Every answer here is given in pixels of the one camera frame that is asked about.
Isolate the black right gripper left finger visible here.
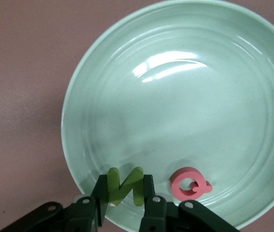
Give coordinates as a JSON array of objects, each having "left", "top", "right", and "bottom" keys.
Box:
[{"left": 0, "top": 174, "right": 110, "bottom": 232}]

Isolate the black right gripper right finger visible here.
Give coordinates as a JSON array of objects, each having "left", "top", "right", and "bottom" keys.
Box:
[{"left": 139, "top": 174, "right": 239, "bottom": 232}]

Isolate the green letter N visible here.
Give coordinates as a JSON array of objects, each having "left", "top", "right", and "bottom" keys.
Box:
[{"left": 106, "top": 166, "right": 144, "bottom": 207}]

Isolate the green plate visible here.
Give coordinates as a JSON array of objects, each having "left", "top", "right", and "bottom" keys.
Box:
[{"left": 60, "top": 0, "right": 274, "bottom": 230}]

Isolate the brown table mat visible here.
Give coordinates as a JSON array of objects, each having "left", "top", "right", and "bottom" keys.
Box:
[{"left": 0, "top": 0, "right": 274, "bottom": 232}]

